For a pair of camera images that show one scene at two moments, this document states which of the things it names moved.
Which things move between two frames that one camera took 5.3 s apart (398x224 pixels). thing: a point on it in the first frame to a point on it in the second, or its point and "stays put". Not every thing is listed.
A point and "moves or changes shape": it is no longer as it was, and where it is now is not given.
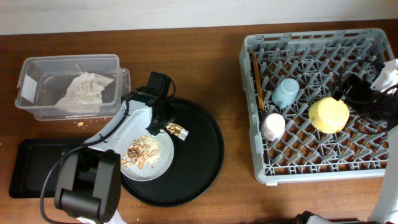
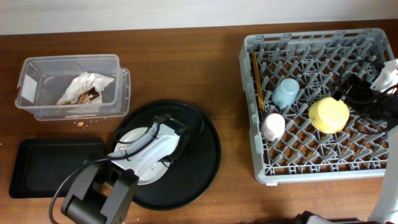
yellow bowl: (328, 116) stays put
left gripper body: (167, 109) to (175, 156)
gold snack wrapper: (178, 130) moves or changes shape
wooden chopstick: (260, 93) stays put
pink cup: (273, 126) stays put
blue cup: (285, 93) stays put
